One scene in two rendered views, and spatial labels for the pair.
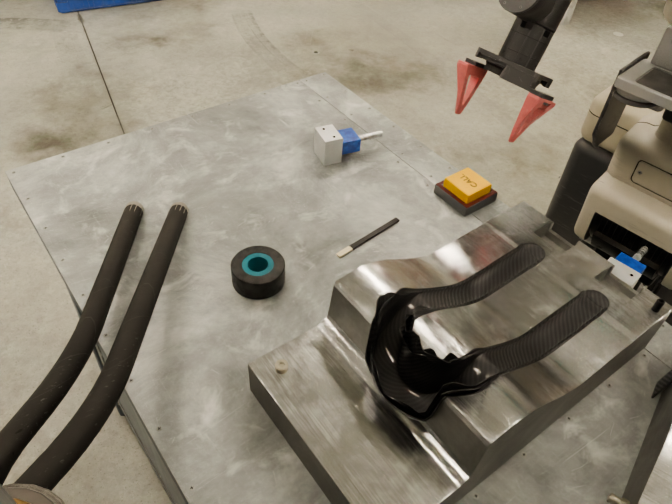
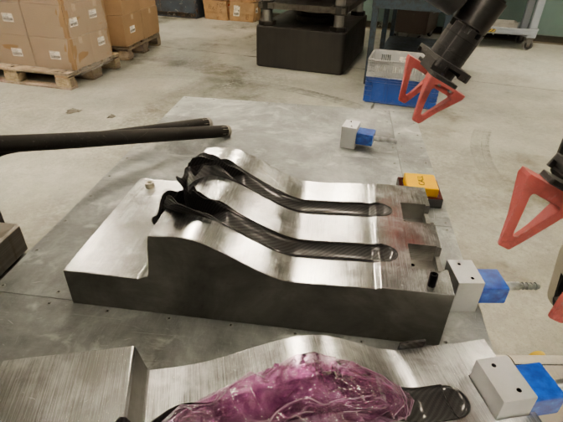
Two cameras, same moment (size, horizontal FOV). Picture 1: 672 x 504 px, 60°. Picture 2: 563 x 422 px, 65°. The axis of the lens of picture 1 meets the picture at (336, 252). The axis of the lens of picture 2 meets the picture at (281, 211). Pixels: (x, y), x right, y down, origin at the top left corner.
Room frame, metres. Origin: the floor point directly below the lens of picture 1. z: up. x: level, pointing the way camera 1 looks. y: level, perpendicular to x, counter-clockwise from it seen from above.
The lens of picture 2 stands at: (0.10, -0.59, 1.25)
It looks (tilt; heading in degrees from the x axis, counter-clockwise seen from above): 33 degrees down; 47
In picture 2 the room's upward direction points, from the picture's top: 2 degrees clockwise
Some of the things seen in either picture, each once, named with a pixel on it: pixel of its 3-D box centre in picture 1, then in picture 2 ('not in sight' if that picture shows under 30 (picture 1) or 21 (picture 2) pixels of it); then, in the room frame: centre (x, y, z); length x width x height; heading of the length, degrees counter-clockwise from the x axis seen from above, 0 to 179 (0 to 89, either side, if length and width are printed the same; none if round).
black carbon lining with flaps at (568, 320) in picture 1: (492, 313); (274, 204); (0.46, -0.20, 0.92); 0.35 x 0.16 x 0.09; 130
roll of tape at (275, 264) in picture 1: (258, 272); not in sight; (0.59, 0.11, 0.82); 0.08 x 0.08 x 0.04
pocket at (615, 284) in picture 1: (614, 291); (424, 267); (0.56, -0.39, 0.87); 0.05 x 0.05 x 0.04; 40
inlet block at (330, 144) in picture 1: (350, 140); (369, 137); (0.94, -0.01, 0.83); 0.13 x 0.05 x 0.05; 118
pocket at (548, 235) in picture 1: (553, 245); (415, 223); (0.64, -0.32, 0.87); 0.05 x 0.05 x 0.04; 40
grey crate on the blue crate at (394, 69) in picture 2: not in sight; (405, 65); (3.45, 1.47, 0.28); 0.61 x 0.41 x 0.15; 119
